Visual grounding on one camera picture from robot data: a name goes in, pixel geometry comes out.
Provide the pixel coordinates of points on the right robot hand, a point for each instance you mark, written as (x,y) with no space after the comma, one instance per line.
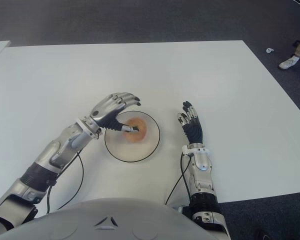
(195,130)

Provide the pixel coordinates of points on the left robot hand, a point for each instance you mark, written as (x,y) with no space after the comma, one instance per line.
(105,110)

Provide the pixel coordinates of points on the red-yellow apple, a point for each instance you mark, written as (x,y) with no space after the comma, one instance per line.
(137,136)

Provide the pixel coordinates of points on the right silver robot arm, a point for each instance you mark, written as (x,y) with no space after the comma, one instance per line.
(202,160)

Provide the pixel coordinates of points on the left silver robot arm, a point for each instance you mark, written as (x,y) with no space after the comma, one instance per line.
(57,147)

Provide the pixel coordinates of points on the white plate with black rim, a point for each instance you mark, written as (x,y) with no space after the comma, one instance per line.
(140,152)

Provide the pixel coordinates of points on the black robot waist block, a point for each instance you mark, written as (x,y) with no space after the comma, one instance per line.
(185,210)

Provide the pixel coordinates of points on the small white floor object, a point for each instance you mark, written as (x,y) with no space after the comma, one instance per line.
(270,50)

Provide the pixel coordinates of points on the grey robot torso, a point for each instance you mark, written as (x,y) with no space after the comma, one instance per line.
(102,225)

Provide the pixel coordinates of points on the white sneaker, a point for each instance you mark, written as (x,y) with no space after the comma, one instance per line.
(288,63)

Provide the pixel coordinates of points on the black shoe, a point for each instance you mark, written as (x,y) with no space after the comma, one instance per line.
(263,235)

